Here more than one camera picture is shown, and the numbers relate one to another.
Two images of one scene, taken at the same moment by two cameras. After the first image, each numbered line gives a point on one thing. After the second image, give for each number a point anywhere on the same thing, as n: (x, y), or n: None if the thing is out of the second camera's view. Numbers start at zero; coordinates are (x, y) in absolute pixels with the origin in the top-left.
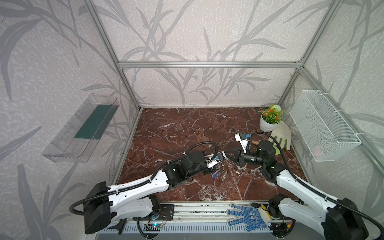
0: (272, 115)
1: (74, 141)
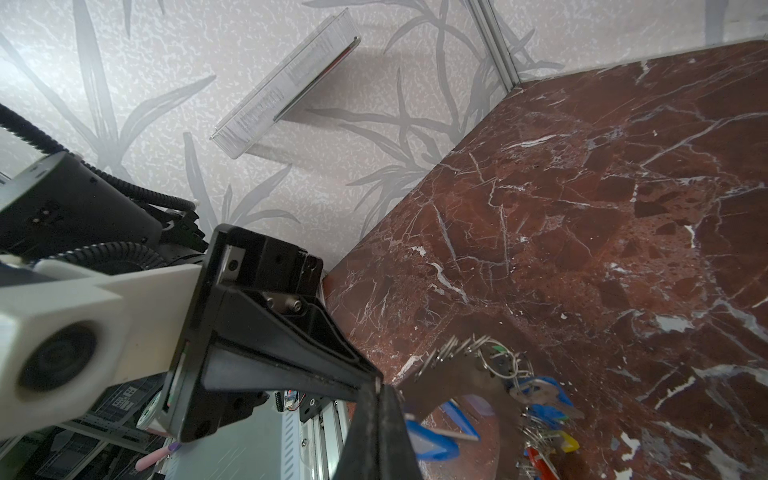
0: None
1: (293, 79)
